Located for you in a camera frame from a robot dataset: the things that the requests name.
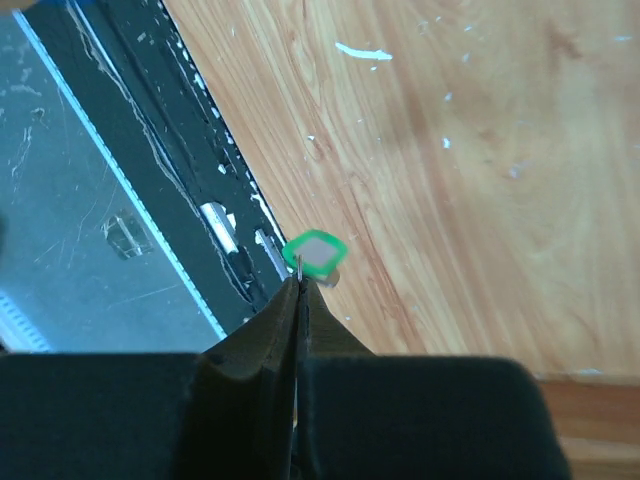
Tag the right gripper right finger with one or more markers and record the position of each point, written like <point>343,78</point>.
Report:
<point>363,416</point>

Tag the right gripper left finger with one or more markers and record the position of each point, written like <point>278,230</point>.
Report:
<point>226,413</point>

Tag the green key tag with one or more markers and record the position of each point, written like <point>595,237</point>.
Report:
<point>322,254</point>

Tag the silver metal keyring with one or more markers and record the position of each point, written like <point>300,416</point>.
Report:
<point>299,268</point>

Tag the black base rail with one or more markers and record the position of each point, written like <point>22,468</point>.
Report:
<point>129,219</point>

